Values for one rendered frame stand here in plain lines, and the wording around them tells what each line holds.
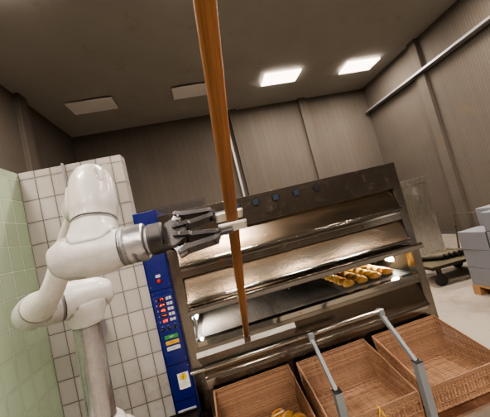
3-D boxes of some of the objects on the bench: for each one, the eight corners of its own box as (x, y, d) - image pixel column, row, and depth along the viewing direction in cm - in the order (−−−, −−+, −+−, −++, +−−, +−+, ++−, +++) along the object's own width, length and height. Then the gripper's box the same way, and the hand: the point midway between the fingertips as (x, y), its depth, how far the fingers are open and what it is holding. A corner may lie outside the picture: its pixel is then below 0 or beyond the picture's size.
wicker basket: (379, 371, 194) (369, 335, 196) (442, 348, 203) (432, 313, 205) (434, 416, 146) (420, 367, 148) (514, 383, 155) (500, 337, 157)
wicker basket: (304, 400, 184) (294, 361, 186) (372, 373, 194) (362, 337, 196) (338, 458, 136) (325, 405, 138) (428, 419, 146) (414, 369, 148)
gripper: (151, 225, 70) (237, 205, 74) (155, 277, 59) (253, 251, 63) (142, 206, 64) (235, 185, 68) (144, 261, 54) (253, 232, 58)
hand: (231, 220), depth 65 cm, fingers closed on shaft, 3 cm apart
